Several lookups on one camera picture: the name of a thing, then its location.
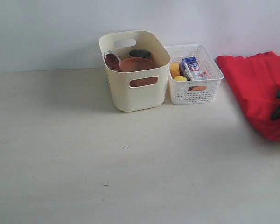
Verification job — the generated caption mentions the red scalloped cloth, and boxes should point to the red scalloped cloth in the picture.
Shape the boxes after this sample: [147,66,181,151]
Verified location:
[217,51,280,142]

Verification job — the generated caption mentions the blue white milk carton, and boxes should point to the blue white milk carton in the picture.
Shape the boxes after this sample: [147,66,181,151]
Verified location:
[180,56,207,81]

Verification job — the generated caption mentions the yellow lemon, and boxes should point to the yellow lemon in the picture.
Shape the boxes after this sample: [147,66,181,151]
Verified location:
[173,76,187,82]

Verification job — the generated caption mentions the yellow cheese wedge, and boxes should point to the yellow cheese wedge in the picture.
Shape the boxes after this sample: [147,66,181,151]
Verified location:
[170,62,180,79]

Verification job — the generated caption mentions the stainless steel cup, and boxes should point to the stainless steel cup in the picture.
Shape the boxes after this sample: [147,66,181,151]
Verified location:
[129,49,152,59]

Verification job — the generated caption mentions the brown wooden plate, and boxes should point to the brown wooden plate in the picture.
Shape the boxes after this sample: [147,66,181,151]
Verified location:
[119,57,158,88]

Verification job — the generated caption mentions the brown wooden spoon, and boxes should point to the brown wooden spoon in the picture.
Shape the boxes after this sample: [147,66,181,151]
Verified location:
[105,53,122,72]

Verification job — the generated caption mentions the white woven plastic basket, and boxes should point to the white woven plastic basket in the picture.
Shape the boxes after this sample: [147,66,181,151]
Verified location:
[165,44,224,105]

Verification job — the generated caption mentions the cream plastic bin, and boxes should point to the cream plastic bin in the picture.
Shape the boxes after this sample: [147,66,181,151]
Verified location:
[99,30,170,112]

